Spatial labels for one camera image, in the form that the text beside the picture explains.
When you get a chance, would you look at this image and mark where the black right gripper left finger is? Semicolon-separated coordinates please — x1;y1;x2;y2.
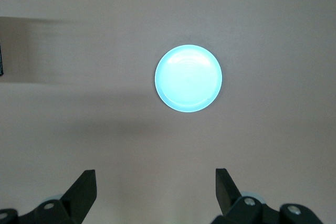
19;169;97;224

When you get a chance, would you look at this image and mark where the light blue round plate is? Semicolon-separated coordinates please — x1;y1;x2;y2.
154;45;223;113

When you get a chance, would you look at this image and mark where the table cover sheet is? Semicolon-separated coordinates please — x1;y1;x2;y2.
0;0;336;224

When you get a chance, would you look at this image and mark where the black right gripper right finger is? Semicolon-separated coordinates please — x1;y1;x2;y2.
211;168;321;224

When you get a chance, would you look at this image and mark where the black wire rack wooden top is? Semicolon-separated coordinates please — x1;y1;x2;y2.
0;37;5;76

